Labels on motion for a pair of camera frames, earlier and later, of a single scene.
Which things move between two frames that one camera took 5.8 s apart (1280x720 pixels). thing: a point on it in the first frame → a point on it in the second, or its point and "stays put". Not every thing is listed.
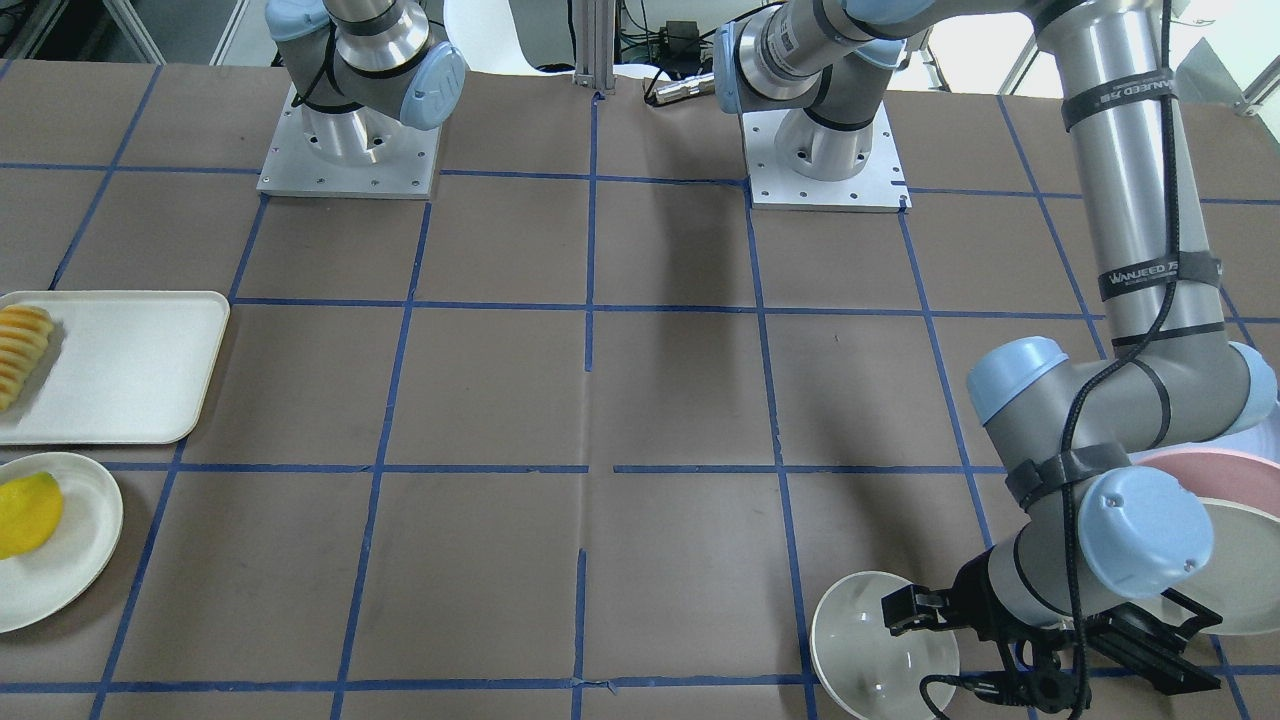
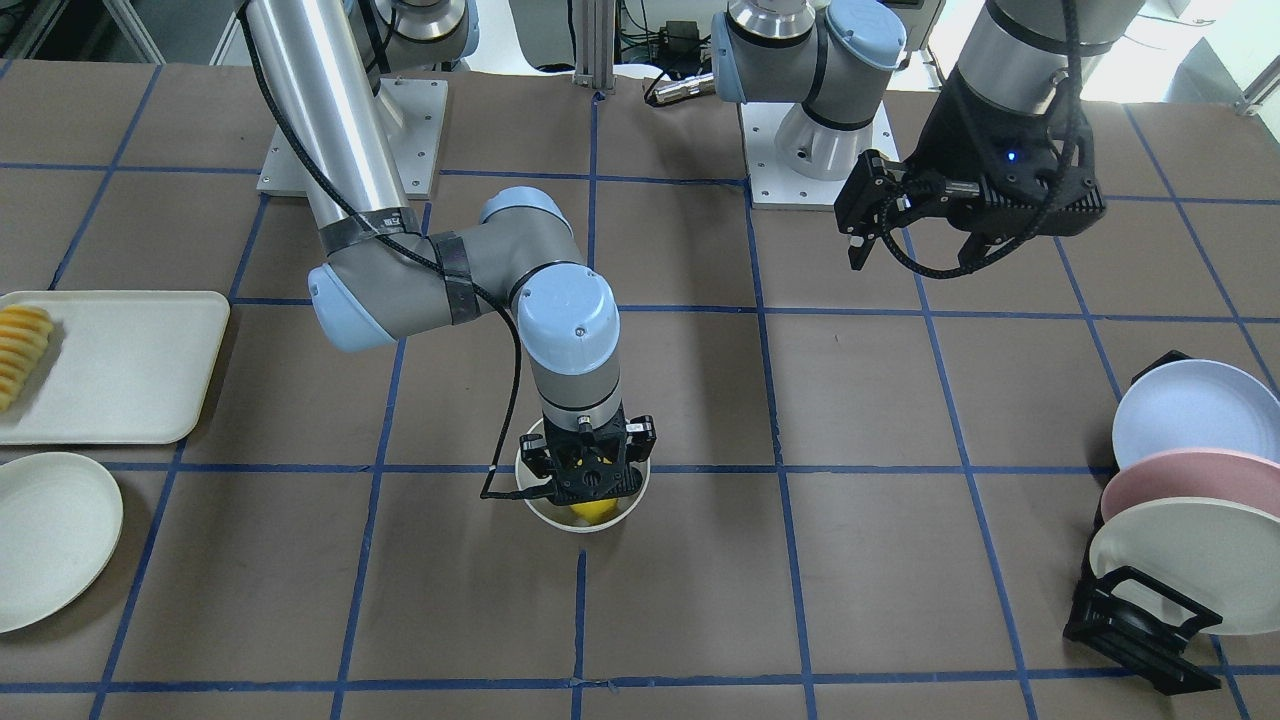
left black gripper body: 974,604 → 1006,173
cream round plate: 38,583 stays put
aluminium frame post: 594,45 stays put
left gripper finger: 915,607 → 863,201
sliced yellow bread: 24,337 stays put
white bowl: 864,670 → 565,518
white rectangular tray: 122,367 stays put
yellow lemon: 31,511 → 596,511
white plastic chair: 485,36 stays put
